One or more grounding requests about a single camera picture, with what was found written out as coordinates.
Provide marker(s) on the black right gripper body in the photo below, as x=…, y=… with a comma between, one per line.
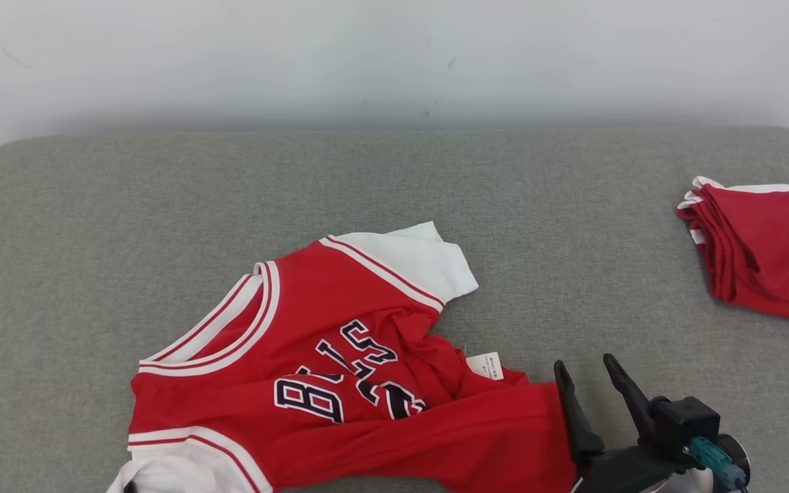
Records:
x=682, y=421

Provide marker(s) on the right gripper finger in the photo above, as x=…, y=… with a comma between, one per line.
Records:
x=576, y=418
x=631, y=397

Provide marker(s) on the red shorts white side stripe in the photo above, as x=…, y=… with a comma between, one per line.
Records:
x=771, y=246

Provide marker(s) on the red basketball jersey white sleeves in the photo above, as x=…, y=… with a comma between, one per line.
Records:
x=312, y=308

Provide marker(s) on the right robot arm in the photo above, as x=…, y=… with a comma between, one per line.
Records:
x=689, y=483

